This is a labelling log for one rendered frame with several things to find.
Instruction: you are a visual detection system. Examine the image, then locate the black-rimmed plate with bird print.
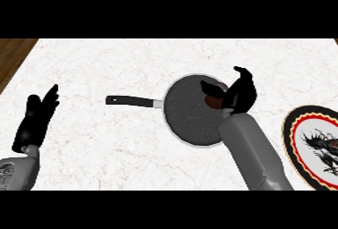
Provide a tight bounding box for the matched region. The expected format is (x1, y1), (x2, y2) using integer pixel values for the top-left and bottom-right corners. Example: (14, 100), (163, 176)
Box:
(281, 105), (338, 191)

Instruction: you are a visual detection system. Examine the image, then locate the dark grey frying pan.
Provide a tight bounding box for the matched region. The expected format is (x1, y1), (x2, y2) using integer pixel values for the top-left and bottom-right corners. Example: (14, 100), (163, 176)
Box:
(104, 73), (239, 148)

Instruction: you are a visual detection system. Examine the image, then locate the brown cupcake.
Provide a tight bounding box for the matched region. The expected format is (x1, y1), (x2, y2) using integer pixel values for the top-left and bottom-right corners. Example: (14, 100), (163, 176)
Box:
(203, 82), (231, 110)

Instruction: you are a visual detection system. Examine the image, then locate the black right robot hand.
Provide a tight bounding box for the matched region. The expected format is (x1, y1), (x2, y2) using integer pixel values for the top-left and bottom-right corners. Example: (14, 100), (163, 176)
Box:
(199, 65), (258, 115)

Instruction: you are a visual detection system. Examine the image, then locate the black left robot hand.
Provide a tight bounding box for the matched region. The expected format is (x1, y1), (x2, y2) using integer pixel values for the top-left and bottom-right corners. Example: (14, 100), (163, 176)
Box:
(10, 83), (60, 154)

